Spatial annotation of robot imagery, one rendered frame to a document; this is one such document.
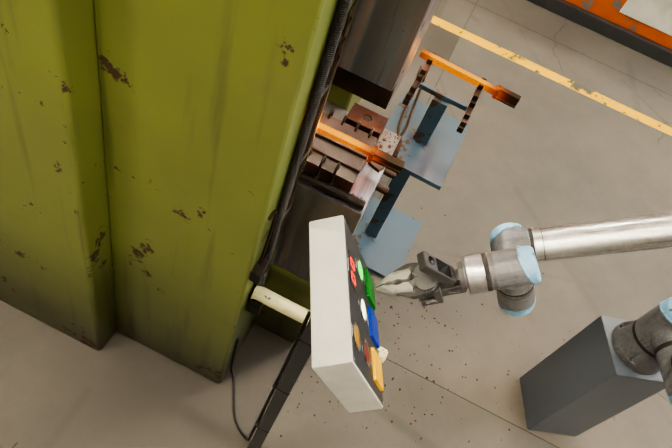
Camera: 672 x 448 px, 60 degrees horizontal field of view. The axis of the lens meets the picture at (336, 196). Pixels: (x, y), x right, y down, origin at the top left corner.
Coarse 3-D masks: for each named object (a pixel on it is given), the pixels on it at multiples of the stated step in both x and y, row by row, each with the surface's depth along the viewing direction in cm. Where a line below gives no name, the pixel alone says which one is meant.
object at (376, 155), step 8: (320, 128) 172; (328, 128) 173; (336, 136) 172; (344, 136) 173; (352, 144) 172; (360, 144) 172; (368, 152) 171; (376, 152) 172; (384, 152) 172; (368, 160) 172; (376, 160) 173; (384, 160) 171; (392, 160) 171; (400, 160) 172; (392, 168) 172; (400, 168) 171
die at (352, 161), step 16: (336, 128) 175; (352, 128) 178; (320, 144) 171; (336, 144) 172; (368, 144) 174; (320, 160) 168; (336, 160) 169; (352, 160) 170; (320, 176) 169; (336, 176) 167; (352, 176) 168
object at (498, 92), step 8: (424, 56) 220; (432, 56) 219; (440, 64) 219; (448, 64) 219; (456, 72) 218; (464, 72) 218; (472, 80) 218; (480, 80) 218; (488, 88) 217; (496, 88) 217; (504, 88) 216; (496, 96) 218; (504, 96) 217; (512, 96) 215; (520, 96) 216; (512, 104) 218
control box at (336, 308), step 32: (320, 224) 130; (320, 256) 125; (352, 256) 130; (320, 288) 120; (352, 288) 123; (320, 320) 116; (352, 320) 116; (320, 352) 112; (352, 352) 110; (352, 384) 118
